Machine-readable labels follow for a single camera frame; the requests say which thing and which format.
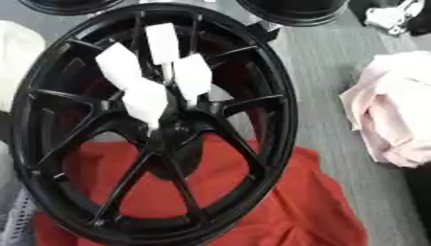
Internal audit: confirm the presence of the white metal bracket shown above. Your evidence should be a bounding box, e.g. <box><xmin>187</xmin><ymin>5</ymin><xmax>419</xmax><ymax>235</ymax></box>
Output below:
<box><xmin>364</xmin><ymin>0</ymin><xmax>426</xmax><ymax>37</ymax></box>

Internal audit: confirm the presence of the black round wheel rim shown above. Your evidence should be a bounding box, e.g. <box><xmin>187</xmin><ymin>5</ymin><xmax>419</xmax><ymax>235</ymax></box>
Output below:
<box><xmin>234</xmin><ymin>0</ymin><xmax>354</xmax><ymax>28</ymax></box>
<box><xmin>14</xmin><ymin>0</ymin><xmax>125</xmax><ymax>16</ymax></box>

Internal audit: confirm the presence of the white cloth bundle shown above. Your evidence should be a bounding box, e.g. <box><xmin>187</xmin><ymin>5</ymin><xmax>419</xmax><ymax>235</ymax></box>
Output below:
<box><xmin>0</xmin><ymin>19</ymin><xmax>47</xmax><ymax>113</ymax></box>

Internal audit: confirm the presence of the pale pink crumpled cloth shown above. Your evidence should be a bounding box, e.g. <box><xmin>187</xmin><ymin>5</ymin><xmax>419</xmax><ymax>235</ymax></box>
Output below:
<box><xmin>338</xmin><ymin>50</ymin><xmax>431</xmax><ymax>169</ymax></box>

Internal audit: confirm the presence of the black spoked wheel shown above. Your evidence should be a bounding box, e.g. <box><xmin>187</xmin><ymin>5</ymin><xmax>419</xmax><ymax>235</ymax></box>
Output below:
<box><xmin>8</xmin><ymin>2</ymin><xmax>300</xmax><ymax>246</ymax></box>

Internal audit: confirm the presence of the white flat-headed pin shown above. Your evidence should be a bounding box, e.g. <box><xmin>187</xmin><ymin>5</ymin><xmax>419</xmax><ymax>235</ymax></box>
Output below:
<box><xmin>94</xmin><ymin>41</ymin><xmax>145</xmax><ymax>91</ymax></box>
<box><xmin>142</xmin><ymin>22</ymin><xmax>182</xmax><ymax>81</ymax></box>
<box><xmin>121</xmin><ymin>80</ymin><xmax>170</xmax><ymax>135</ymax></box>
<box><xmin>171</xmin><ymin>53</ymin><xmax>215</xmax><ymax>108</ymax></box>

